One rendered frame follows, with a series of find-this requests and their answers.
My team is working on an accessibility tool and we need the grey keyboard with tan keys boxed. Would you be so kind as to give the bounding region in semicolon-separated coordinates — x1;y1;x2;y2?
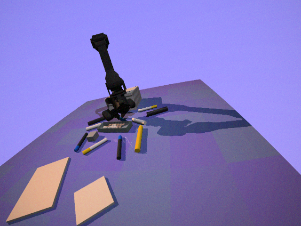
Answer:
97;121;132;133

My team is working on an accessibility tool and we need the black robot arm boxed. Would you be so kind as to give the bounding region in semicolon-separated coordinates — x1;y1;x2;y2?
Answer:
90;33;130;114

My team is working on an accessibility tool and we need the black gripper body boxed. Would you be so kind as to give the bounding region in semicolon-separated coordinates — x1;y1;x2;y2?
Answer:
102;98;135;121

